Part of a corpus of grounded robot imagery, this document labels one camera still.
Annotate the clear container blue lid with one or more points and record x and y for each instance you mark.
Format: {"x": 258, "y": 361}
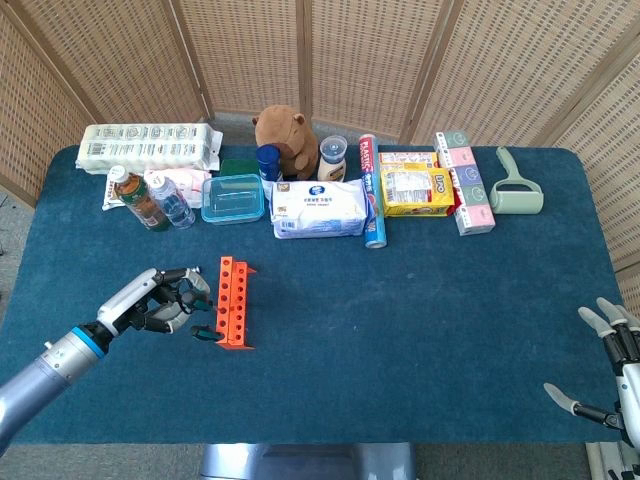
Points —
{"x": 232, "y": 200}

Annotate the blue cap spray can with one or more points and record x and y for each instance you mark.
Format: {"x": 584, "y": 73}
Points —
{"x": 269, "y": 162}

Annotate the yellow snack bag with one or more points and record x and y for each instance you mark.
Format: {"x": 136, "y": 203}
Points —
{"x": 415, "y": 192}

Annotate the green tea bottle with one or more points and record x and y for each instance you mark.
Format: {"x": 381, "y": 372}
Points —
{"x": 142, "y": 200}

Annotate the blue plastic wrap roll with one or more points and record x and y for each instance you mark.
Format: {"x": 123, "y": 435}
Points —
{"x": 372, "y": 200}

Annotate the small thin green screwdriver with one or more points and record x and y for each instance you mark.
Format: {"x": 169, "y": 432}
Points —
{"x": 205, "y": 332}

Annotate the pale green lint roller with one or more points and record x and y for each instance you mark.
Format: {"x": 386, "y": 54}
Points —
{"x": 515, "y": 202}

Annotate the white paper roll pack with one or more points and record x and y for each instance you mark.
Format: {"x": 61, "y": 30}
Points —
{"x": 145, "y": 147}

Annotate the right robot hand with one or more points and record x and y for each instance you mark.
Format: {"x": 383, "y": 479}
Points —
{"x": 630, "y": 390}

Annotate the white wet wipes pack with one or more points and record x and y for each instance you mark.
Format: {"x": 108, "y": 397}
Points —
{"x": 320, "y": 210}

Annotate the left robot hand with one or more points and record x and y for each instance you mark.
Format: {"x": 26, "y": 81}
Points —
{"x": 130, "y": 295}

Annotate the large green black screwdriver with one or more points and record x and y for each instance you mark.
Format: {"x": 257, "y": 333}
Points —
{"x": 202, "y": 301}

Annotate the pink white plastic bag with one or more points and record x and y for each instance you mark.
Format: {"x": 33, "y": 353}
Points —
{"x": 192, "y": 185}

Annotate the yellow red snack box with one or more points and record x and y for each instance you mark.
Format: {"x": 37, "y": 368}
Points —
{"x": 405, "y": 159}

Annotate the pastel tissue box pack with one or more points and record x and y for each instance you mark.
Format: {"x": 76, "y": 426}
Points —
{"x": 470, "y": 195}

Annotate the orange test tube rack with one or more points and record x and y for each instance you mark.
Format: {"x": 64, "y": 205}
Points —
{"x": 230, "y": 310}

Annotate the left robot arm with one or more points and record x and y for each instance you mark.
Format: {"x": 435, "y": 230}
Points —
{"x": 45, "y": 380}

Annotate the white packet red print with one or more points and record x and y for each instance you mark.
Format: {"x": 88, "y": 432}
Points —
{"x": 109, "y": 195}

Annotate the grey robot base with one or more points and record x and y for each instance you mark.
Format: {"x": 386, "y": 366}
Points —
{"x": 300, "y": 462}

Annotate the dark green box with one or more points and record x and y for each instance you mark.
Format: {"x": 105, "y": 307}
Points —
{"x": 240, "y": 167}

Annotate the clear water bottle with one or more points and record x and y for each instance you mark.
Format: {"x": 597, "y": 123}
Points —
{"x": 175, "y": 205}

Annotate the rattan folding screen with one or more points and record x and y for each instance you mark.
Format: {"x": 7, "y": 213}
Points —
{"x": 250, "y": 50}

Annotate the brown capybara plush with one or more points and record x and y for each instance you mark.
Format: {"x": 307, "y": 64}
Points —
{"x": 292, "y": 140}

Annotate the blue carpet table cover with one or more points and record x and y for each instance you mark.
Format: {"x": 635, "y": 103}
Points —
{"x": 400, "y": 325}

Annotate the cream bottle clear cap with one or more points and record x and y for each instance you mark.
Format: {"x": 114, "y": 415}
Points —
{"x": 332, "y": 167}

